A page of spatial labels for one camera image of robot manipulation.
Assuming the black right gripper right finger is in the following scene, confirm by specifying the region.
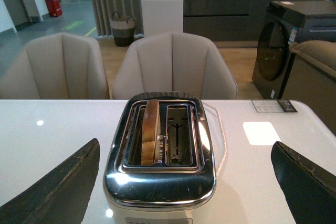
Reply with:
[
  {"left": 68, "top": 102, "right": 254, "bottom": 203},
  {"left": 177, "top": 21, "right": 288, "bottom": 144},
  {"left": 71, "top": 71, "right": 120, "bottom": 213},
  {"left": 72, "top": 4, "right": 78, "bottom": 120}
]
[{"left": 271, "top": 141, "right": 335, "bottom": 223}]

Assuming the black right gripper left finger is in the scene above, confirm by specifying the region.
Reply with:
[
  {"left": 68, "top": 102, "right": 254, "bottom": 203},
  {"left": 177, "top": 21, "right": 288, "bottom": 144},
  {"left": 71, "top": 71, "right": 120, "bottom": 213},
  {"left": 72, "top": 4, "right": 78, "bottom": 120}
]
[{"left": 1, "top": 138, "right": 100, "bottom": 223}]

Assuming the slice of bread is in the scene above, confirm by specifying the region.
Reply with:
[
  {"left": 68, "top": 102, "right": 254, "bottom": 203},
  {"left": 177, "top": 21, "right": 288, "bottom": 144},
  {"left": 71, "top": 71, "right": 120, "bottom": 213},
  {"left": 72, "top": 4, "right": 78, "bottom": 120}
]
[{"left": 141, "top": 99, "right": 161, "bottom": 166}]

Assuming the black white label card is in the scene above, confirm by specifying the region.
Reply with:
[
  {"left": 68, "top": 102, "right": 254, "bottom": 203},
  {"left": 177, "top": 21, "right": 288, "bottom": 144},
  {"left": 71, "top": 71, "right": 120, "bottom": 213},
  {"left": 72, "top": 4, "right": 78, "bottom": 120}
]
[{"left": 252, "top": 100, "right": 297, "bottom": 113}]

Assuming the beige sofa at right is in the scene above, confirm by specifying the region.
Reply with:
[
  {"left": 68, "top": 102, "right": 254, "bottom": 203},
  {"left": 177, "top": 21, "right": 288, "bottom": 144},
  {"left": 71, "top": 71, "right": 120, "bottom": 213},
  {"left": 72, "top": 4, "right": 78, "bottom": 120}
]
[{"left": 282, "top": 40, "right": 335, "bottom": 133}]

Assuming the chrome and cream toaster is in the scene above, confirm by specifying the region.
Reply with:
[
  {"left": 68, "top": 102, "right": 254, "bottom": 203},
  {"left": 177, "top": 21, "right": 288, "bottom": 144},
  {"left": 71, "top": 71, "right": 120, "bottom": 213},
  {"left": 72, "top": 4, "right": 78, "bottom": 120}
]
[{"left": 103, "top": 92, "right": 216, "bottom": 223}]

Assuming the beige chair left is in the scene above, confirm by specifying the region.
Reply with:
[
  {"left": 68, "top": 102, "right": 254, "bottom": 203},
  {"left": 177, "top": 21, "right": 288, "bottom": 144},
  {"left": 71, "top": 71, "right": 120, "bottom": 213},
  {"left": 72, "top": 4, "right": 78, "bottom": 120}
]
[{"left": 1, "top": 33, "right": 110, "bottom": 100}]

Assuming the beige chair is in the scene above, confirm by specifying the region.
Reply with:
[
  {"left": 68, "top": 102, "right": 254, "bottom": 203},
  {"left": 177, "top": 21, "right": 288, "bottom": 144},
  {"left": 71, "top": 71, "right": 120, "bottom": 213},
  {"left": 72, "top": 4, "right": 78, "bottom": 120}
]
[
  {"left": 112, "top": 32, "right": 237, "bottom": 100},
  {"left": 1, "top": 33, "right": 110, "bottom": 100}
]

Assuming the dark grey washing machine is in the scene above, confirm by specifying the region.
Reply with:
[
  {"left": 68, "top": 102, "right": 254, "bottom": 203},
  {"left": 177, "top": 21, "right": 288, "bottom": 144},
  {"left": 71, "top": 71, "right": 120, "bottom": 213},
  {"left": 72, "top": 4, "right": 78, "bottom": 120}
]
[{"left": 252, "top": 0, "right": 335, "bottom": 99}]

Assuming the beige chair centre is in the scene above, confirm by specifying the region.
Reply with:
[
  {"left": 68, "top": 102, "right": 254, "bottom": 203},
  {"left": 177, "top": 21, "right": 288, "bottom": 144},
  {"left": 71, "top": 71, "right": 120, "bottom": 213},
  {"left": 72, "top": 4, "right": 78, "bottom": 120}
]
[{"left": 112, "top": 32, "right": 237, "bottom": 100}]

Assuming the woven laundry basket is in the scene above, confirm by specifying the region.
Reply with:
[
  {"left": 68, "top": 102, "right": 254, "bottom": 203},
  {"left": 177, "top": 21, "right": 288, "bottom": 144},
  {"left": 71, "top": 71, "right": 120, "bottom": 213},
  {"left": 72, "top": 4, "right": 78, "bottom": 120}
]
[{"left": 110, "top": 11, "right": 135, "bottom": 47}]

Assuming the white tall cabinet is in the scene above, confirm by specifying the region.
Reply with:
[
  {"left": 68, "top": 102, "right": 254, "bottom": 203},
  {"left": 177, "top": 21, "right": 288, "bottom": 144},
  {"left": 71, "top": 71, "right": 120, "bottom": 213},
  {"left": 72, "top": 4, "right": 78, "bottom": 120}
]
[{"left": 141, "top": 0, "right": 183, "bottom": 37}]

